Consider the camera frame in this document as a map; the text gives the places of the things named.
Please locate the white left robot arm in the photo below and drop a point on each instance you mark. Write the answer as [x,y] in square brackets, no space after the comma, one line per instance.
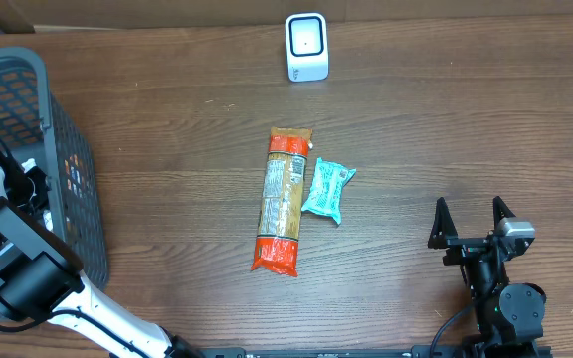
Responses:
[42,280]

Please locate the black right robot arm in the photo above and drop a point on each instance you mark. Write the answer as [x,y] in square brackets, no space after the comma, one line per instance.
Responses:
[509,315]

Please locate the white barcode scanner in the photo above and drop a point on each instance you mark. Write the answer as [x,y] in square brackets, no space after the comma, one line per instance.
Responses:
[306,47]

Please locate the white tube gold cap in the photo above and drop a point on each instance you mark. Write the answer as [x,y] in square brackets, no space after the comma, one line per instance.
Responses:
[29,164]

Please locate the cardboard back wall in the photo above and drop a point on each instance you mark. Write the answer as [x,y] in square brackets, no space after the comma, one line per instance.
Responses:
[19,16]

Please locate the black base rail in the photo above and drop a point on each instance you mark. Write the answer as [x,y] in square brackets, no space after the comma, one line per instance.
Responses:
[416,351]

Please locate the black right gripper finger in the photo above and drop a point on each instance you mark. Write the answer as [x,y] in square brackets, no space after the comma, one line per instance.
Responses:
[500,211]
[443,230]

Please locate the grey plastic mesh basket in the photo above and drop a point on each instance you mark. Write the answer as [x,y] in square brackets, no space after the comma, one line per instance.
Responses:
[34,125]

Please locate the orange pasta packet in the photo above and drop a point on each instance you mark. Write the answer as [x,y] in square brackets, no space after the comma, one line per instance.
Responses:
[276,246]

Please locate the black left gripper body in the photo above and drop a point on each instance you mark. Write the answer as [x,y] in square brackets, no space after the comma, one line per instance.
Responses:
[34,191]

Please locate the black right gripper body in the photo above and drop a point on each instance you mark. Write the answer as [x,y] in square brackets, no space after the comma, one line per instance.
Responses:
[463,250]

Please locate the teal snack packet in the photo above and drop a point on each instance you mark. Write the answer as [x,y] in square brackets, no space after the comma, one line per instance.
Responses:
[329,179]

